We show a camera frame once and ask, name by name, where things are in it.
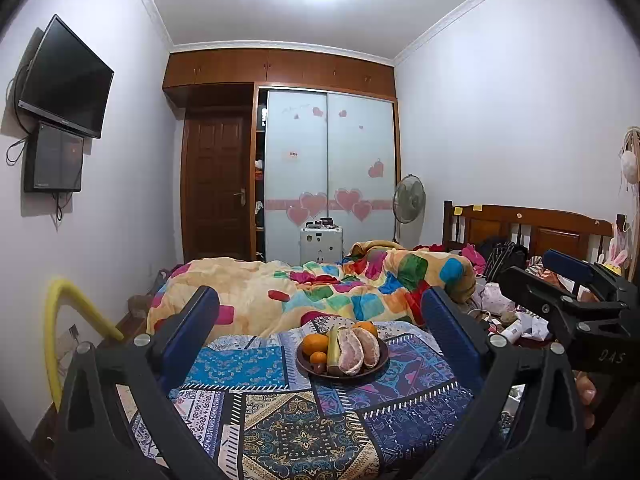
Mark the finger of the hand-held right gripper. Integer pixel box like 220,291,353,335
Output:
542,249,636,306
500,266,636,346

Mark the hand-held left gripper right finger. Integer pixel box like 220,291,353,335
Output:
421,285,588,480

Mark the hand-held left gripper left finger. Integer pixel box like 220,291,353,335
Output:
52,285,236,480

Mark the round brown plate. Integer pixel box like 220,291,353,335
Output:
295,335,390,377

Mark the peeled pomelo segment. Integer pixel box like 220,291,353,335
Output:
337,329,365,377
356,332,382,368

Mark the person's right hand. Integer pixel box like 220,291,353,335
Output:
575,375,597,428

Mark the wooden bed headboard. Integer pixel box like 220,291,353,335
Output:
442,201,615,271

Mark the pink patterned pouch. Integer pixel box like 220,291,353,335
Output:
480,281,516,316

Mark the black backpack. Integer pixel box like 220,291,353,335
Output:
484,241,529,281

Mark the bunny ear plush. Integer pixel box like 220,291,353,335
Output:
602,247,630,276

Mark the colourful patch-print quilt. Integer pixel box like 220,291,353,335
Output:
146,242,477,338

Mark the pink clothing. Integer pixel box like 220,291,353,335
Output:
460,242,488,273

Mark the standing electric fan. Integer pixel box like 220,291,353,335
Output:
392,174,427,243

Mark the yellow foam tube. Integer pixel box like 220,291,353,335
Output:
44,277,125,411

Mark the blue patchwork bedsheet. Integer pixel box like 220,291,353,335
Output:
112,312,516,480

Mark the brown wooden door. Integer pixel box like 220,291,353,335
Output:
181,107,253,263

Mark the white small cabinet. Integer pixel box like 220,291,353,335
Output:
299,226,345,265

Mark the wardrobe with heart stickers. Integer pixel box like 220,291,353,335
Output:
162,49,401,266

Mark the round wall hanging ornament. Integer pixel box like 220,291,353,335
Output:
617,127,640,196

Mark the wall socket with plugs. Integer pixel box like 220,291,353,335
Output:
59,324,83,376

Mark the small black wall monitor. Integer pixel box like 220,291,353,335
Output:
23,121,86,193

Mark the black television cable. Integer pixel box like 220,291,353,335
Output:
5,77,28,166

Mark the wall-mounted black television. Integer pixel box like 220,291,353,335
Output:
17,14,115,139

